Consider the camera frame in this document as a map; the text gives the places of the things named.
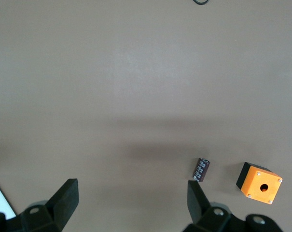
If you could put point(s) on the orange button box with hole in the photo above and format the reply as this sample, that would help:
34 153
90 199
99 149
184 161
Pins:
261 187

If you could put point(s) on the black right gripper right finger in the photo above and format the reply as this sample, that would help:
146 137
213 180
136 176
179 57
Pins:
196 203

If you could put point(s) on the dark printed capacitor cylinder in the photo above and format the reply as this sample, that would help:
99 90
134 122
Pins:
201 170

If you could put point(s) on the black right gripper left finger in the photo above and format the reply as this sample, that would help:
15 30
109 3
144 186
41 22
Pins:
63 198

